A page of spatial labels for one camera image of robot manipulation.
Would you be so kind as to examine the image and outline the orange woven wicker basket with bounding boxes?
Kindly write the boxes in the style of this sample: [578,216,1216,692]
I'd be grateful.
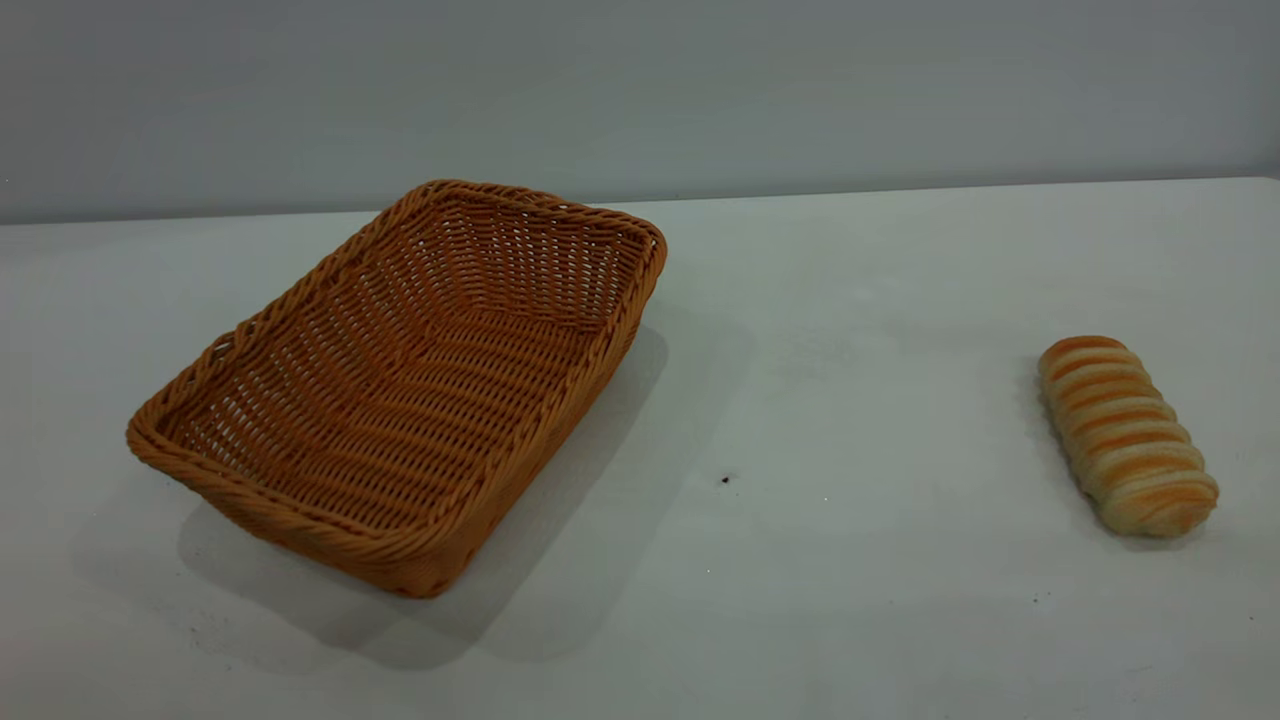
[126,179,668,599]

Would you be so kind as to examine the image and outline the striped long bread roll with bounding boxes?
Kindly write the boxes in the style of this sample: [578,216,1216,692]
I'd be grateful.
[1037,335,1220,539]

